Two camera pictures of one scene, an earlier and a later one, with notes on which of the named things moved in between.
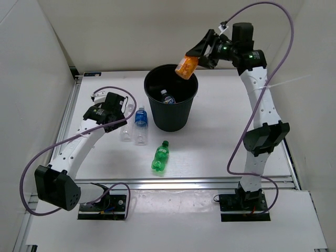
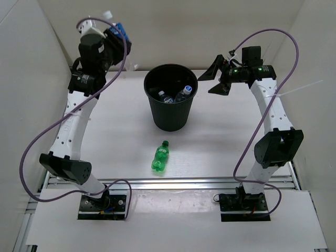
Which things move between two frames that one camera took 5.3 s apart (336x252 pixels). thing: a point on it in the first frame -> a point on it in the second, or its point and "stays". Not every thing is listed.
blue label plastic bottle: x=140 y=122 -> x=115 y=30
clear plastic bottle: x=127 y=132 -> x=129 y=65
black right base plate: x=229 y=202 stays
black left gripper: x=116 y=127 -> x=118 y=48
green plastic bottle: x=161 y=156 stays
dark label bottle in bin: x=167 y=98 stays
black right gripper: x=199 y=50 -> x=222 y=88
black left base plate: x=116 y=211 stays
